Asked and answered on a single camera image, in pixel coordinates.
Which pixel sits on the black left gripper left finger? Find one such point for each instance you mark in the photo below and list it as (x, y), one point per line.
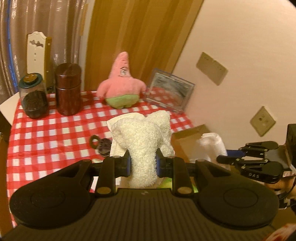
(110, 169)

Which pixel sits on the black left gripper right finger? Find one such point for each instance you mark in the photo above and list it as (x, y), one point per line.
(176, 169)

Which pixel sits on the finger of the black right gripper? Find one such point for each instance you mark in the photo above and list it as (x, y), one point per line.
(261, 170)
(255, 149)

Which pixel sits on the white terry towel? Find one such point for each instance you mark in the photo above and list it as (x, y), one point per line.
(141, 136)

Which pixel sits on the white cloth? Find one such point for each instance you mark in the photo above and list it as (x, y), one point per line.
(208, 147)

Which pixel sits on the person's right hand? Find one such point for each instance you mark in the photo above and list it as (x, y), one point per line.
(285, 184)

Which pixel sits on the brown cardboard box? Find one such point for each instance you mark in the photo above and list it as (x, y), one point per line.
(183, 142)

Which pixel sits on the pink star plush toy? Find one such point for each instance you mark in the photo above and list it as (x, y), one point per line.
(121, 90)

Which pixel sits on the red white checkered tablecloth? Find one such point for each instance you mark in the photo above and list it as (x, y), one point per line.
(39, 147)

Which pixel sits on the dark brown wooden canister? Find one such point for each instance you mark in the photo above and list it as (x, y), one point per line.
(68, 87)

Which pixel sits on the glass jar with dark contents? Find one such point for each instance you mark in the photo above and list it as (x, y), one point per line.
(33, 95)

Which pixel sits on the brown curtain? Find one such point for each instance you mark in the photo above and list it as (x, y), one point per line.
(153, 33)

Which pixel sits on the white wooden holder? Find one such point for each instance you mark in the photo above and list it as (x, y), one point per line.
(39, 57)

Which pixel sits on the beige sheer curtain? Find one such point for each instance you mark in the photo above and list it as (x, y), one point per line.
(60, 20)

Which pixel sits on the wall power socket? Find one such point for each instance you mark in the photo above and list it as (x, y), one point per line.
(262, 121)

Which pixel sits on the clear acrylic picture frame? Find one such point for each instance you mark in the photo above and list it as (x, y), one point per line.
(168, 91)

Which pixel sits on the double wall switch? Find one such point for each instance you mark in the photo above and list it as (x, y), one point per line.
(215, 71)

